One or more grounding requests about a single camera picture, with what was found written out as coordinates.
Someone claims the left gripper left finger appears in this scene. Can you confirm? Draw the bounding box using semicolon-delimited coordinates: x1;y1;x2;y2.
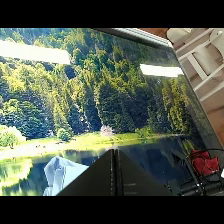
57;148;116;197

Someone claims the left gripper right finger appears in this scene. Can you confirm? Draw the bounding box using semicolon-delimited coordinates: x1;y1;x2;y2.
115;148;173;197

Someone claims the light blue shirt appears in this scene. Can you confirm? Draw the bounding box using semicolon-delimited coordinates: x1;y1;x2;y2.
42;155;90;197

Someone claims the red garment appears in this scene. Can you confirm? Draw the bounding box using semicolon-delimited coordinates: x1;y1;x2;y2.
189;149;221;177

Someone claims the silver frame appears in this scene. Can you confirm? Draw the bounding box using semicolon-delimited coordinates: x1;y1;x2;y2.
166;27;224;103

